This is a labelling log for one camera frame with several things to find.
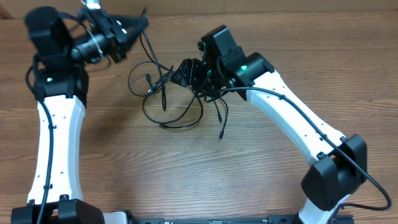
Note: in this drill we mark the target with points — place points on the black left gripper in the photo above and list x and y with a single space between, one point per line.
113 28

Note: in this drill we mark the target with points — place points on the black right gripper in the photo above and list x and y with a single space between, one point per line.
196 69

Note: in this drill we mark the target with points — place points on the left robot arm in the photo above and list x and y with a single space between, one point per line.
59 82

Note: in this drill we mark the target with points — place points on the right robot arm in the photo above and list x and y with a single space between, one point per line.
336 163

